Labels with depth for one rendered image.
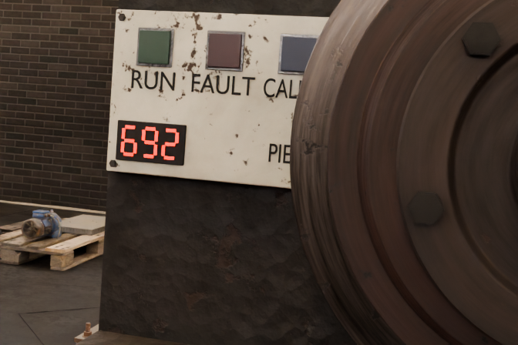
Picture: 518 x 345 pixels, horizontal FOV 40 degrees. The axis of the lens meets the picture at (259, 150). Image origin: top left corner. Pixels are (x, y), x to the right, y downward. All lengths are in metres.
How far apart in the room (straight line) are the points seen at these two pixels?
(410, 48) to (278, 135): 0.23
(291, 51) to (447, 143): 0.28
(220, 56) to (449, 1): 0.29
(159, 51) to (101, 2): 6.81
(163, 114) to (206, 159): 0.07
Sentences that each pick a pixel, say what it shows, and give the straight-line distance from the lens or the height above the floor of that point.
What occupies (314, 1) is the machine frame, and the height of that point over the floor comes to 1.26.
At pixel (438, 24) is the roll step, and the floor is 1.21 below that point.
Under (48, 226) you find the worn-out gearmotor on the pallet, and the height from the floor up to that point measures 0.24.
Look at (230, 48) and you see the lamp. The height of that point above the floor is 1.20.
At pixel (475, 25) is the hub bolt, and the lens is 0.52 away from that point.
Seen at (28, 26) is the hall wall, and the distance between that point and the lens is 7.97.
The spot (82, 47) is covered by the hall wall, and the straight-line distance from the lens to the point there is 7.64.
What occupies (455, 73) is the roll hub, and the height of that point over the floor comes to 1.17.
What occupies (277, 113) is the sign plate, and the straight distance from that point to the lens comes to 0.75.
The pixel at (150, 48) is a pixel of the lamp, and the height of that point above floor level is 1.20.
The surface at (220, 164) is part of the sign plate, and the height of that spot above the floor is 1.08.
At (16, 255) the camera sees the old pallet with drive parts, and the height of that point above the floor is 0.07.
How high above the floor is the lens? 1.14
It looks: 3 degrees down
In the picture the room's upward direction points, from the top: 4 degrees clockwise
